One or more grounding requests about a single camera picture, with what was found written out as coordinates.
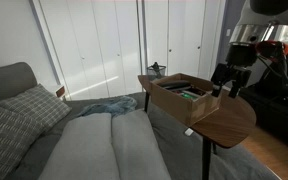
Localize black flat item in box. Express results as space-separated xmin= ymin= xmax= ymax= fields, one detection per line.
xmin=159 ymin=79 xmax=192 ymax=90

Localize black cabinet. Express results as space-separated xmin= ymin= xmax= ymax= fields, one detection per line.
xmin=238 ymin=84 xmax=288 ymax=154

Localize small grey plaid pillow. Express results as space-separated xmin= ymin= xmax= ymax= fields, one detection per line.
xmin=0 ymin=83 xmax=73 ymax=135

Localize light grey seat cushion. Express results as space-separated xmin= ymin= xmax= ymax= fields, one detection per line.
xmin=37 ymin=112 xmax=121 ymax=180
xmin=111 ymin=109 xmax=172 ymax=180

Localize black and red cable bundle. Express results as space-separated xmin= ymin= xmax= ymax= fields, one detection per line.
xmin=254 ymin=39 xmax=288 ymax=104

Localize white tag under table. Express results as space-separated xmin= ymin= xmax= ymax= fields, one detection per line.
xmin=184 ymin=127 xmax=195 ymax=137

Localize green item in box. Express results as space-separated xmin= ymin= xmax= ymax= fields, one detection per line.
xmin=180 ymin=92 xmax=199 ymax=101

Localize dark red item in box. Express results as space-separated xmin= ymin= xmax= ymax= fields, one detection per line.
xmin=185 ymin=86 xmax=210 ymax=97

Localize black mesh stationery holder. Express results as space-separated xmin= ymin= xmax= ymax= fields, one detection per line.
xmin=146 ymin=61 xmax=167 ymax=81

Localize large grey plaid pillow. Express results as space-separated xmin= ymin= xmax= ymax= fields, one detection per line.
xmin=0 ymin=97 xmax=46 ymax=180

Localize blue crumpled cloth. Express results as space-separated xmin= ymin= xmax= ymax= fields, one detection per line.
xmin=76 ymin=95 xmax=138 ymax=118

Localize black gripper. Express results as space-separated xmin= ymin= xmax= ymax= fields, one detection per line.
xmin=210 ymin=44 xmax=259 ymax=99

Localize wooden side table black legs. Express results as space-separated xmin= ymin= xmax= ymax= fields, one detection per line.
xmin=137 ymin=74 xmax=257 ymax=180

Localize small wooden nightstand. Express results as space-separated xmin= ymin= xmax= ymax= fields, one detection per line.
xmin=49 ymin=84 xmax=67 ymax=101

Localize brown cardboard box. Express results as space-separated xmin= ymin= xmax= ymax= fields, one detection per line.
xmin=150 ymin=72 xmax=222 ymax=128

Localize white closet doors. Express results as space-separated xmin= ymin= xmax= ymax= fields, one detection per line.
xmin=32 ymin=0 xmax=227 ymax=102

